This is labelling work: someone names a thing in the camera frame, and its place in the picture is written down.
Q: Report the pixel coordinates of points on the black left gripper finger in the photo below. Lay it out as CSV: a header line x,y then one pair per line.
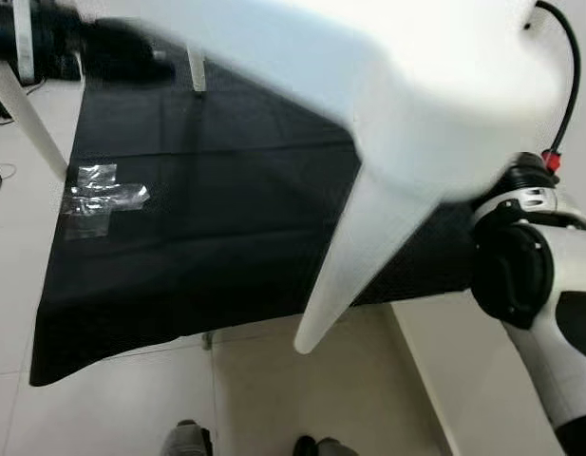
x,y
131,57

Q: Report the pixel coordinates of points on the white plastic children table top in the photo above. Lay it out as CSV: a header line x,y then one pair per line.
x,y
416,85

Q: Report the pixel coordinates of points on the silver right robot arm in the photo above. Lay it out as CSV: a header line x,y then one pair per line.
x,y
563,256

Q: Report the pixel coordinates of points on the clear plastic wrap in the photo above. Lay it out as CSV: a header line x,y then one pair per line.
x,y
103,199

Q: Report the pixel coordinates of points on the black tablecloth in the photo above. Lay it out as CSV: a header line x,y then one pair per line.
x,y
198,237

